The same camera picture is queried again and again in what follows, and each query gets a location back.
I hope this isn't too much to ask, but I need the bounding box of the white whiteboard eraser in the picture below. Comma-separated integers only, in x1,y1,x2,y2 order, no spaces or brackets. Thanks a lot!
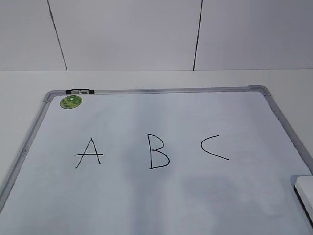
293,176,313,226

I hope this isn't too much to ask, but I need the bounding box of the white aluminium-framed whiteboard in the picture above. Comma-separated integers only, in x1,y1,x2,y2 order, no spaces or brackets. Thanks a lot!
0,91,313,235

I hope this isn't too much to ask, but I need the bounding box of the black silver hanging clip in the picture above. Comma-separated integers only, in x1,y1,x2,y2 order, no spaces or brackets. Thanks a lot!
65,89,95,95

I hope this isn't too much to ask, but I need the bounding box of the round green sticker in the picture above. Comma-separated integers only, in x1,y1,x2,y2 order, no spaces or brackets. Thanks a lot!
60,95,82,109

